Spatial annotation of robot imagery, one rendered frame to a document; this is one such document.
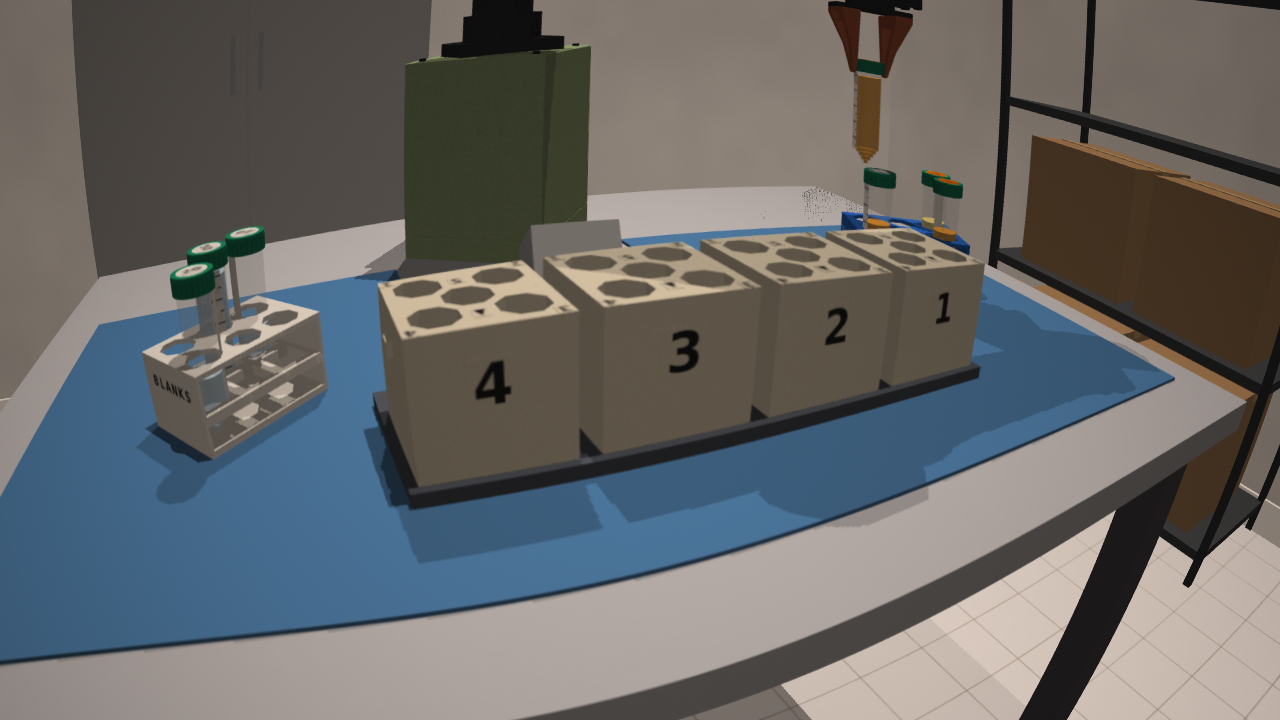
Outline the beige tube rack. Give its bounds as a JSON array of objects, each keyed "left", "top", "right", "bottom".
[{"left": 142, "top": 299, "right": 328, "bottom": 460}]

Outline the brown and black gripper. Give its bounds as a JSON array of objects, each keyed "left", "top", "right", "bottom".
[{"left": 828, "top": 0, "right": 922, "bottom": 78}]

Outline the blue bench mat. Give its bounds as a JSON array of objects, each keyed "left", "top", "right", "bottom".
[{"left": 0, "top": 270, "right": 1175, "bottom": 665}]

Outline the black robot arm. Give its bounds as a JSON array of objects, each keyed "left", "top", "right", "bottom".
[{"left": 442, "top": 0, "right": 564, "bottom": 58}]

